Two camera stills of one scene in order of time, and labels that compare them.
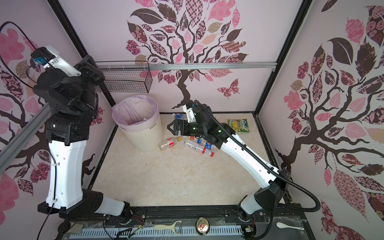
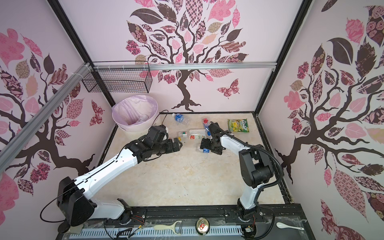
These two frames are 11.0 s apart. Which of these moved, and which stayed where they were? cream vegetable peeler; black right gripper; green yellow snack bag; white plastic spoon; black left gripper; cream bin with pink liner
Moved: black left gripper; black right gripper
Stayed: cream vegetable peeler; green yellow snack bag; white plastic spoon; cream bin with pink liner
